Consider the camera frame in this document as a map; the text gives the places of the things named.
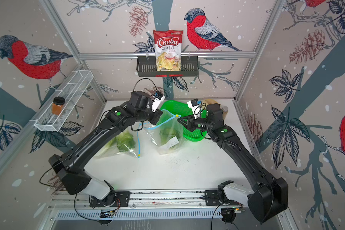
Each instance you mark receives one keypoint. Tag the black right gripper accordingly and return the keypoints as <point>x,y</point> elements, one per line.
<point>190,121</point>

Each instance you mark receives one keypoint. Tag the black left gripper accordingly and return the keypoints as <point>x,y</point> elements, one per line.
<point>157,113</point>

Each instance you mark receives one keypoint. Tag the chinese cabbage front dark leaves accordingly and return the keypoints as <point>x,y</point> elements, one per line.
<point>125,142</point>

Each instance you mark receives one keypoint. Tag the clear zipper bag blue zip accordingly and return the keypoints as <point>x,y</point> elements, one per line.
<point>114,151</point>

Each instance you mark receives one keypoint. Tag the chinese cabbage light green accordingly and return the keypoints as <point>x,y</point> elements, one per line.
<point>109,145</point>

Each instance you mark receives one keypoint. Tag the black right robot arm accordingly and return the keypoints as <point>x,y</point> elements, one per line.
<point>270,194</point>

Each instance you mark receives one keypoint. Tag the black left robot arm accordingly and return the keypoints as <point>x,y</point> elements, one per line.
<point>69,167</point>

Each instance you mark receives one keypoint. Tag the red cassava chips bag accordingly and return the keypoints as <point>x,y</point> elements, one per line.
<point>168,49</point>

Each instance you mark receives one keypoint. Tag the green plastic basket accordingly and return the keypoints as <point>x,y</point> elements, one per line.
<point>183,110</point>

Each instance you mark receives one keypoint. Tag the bamboo steamer yellow bands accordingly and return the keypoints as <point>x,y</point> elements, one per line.
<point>209,101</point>

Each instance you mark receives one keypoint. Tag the small clear spice bottle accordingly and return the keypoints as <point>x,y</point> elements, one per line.
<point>225,111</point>

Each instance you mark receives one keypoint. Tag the orange spice jar black lid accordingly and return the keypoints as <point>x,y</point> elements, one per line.
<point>57,105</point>

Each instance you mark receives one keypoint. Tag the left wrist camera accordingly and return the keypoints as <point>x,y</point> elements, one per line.
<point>140,100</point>

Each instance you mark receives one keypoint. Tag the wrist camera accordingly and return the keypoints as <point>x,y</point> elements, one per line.
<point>140,100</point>
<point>214,114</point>

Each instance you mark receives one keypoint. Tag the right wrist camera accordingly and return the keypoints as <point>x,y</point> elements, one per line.
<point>214,114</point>

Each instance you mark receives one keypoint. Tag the black wall basket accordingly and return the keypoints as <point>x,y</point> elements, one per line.
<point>146,67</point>

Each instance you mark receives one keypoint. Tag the aluminium rail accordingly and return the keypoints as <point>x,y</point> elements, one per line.
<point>155,199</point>

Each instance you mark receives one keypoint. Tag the white wire shelf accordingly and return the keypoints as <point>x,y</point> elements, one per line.
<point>71,92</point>

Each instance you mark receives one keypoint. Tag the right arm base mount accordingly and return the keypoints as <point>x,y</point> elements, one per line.
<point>218,197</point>

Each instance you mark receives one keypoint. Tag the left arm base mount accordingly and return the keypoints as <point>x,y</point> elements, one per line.
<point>117,199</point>

